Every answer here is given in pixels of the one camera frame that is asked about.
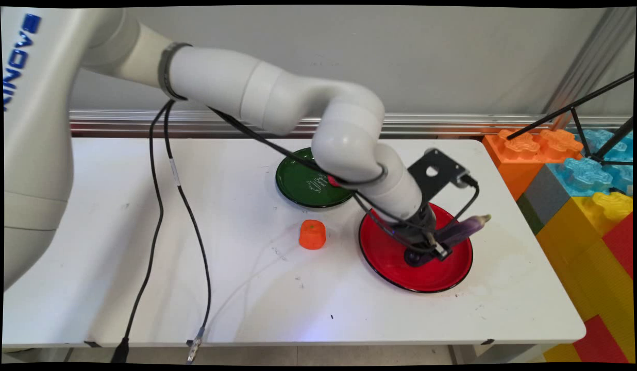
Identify orange toy carrot piece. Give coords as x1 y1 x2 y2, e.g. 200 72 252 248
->
298 220 327 251

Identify purple toy eggplant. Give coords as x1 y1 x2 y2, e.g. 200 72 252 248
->
404 213 492 268

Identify red big toy block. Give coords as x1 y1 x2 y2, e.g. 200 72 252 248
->
573 315 629 364
601 213 634 280

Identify orange big toy block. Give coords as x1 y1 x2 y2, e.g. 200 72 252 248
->
482 128 585 202

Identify yellow big toy block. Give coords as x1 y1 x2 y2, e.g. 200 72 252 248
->
535 191 634 362

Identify red plate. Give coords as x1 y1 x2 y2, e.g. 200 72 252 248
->
358 203 474 294

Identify aluminium rail along wall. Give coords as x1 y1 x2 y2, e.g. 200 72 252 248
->
69 108 633 139

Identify grey big toy block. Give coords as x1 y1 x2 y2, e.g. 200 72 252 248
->
516 164 573 235

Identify grey strap on arm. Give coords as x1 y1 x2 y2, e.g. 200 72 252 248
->
158 42 193 102

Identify black tripod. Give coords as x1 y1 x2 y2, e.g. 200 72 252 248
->
506 72 635 167

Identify green plate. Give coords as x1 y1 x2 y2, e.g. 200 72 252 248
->
275 147 356 209

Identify black cable with silver plug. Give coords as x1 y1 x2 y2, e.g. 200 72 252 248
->
163 99 480 364

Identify blue big toy block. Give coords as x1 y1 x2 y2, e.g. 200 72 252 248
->
547 129 634 197

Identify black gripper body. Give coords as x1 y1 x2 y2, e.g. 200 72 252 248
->
400 203 439 244

